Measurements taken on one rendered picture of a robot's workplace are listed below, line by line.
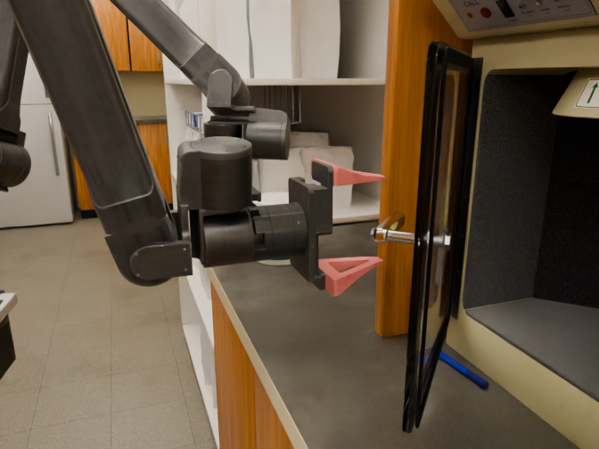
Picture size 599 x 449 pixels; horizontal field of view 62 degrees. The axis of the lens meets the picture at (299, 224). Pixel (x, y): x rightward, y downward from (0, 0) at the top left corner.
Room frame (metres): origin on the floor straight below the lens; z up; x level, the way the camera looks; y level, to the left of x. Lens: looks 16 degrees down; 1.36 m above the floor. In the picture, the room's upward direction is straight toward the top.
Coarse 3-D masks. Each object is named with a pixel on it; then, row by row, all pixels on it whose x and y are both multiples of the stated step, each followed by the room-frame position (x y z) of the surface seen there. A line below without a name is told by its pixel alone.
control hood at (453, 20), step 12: (432, 0) 0.71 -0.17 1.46; (444, 0) 0.69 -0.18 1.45; (444, 12) 0.71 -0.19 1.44; (456, 24) 0.71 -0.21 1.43; (528, 24) 0.60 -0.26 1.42; (540, 24) 0.59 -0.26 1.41; (552, 24) 0.57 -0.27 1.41; (564, 24) 0.56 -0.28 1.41; (576, 24) 0.55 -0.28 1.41; (588, 24) 0.54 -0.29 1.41; (468, 36) 0.71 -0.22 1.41; (480, 36) 0.69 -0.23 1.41; (492, 36) 0.68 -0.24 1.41; (504, 36) 0.68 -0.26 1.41
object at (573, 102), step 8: (584, 72) 0.60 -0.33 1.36; (592, 72) 0.59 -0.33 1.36; (576, 80) 0.61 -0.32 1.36; (584, 80) 0.59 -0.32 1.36; (592, 80) 0.58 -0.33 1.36; (568, 88) 0.62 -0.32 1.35; (576, 88) 0.60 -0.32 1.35; (584, 88) 0.59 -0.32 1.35; (592, 88) 0.58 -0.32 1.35; (568, 96) 0.61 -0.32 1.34; (576, 96) 0.59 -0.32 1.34; (584, 96) 0.58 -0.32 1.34; (592, 96) 0.57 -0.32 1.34; (560, 104) 0.62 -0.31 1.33; (568, 104) 0.60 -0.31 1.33; (576, 104) 0.58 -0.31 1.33; (584, 104) 0.57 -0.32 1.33; (592, 104) 0.57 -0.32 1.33; (552, 112) 0.64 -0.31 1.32; (560, 112) 0.61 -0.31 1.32; (568, 112) 0.59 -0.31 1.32; (576, 112) 0.58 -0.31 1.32; (584, 112) 0.57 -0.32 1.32; (592, 112) 0.56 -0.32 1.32
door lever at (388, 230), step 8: (392, 216) 0.55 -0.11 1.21; (400, 216) 0.56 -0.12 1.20; (384, 224) 0.52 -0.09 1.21; (392, 224) 0.52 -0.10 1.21; (400, 224) 0.55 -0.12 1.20; (376, 232) 0.50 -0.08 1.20; (384, 232) 0.50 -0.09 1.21; (392, 232) 0.50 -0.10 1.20; (400, 232) 0.50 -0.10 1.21; (408, 232) 0.49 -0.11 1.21; (376, 240) 0.50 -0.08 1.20; (384, 240) 0.50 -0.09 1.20; (392, 240) 0.50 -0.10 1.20; (400, 240) 0.49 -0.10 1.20; (408, 240) 0.49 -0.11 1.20
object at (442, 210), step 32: (448, 96) 0.54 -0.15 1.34; (448, 128) 0.55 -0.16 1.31; (448, 160) 0.58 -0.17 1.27; (448, 192) 0.60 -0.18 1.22; (416, 224) 0.45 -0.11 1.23; (448, 224) 0.63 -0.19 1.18; (416, 256) 0.45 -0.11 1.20; (448, 256) 0.66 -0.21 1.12; (416, 288) 0.45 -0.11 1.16; (448, 288) 0.69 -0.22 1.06; (416, 320) 0.45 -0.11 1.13; (416, 384) 0.47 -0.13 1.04
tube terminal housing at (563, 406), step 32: (544, 32) 0.62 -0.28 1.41; (576, 32) 0.58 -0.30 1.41; (512, 64) 0.66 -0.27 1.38; (544, 64) 0.61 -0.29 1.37; (576, 64) 0.57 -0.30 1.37; (480, 96) 0.71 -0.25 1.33; (480, 352) 0.66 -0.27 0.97; (512, 352) 0.61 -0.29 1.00; (512, 384) 0.60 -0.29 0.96; (544, 384) 0.55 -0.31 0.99; (544, 416) 0.54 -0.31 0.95; (576, 416) 0.50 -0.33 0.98
